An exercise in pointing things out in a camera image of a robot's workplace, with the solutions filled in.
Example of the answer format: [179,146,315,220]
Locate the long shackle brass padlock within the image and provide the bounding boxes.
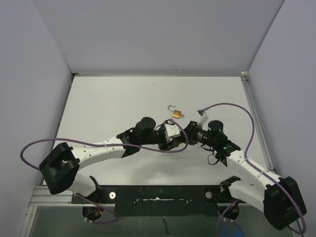
[172,139,183,148]

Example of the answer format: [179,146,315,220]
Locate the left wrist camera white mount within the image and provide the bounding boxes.
[163,120,181,141]

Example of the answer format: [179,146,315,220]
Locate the aluminium frame rail right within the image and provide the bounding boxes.
[240,71,304,237]

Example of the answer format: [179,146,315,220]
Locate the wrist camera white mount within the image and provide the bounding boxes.
[197,109,209,127]
[163,120,181,141]

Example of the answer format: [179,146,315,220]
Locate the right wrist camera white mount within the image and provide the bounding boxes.
[197,109,209,127]

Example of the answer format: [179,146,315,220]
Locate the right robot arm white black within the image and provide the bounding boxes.
[184,120,307,230]

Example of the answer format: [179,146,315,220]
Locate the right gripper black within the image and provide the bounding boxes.
[175,121,216,148]

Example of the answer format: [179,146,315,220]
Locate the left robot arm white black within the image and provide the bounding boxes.
[39,117,180,203]

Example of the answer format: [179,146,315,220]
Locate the small brass padlock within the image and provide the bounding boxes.
[167,105,182,119]

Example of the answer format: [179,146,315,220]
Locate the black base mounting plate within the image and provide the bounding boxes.
[71,184,249,218]

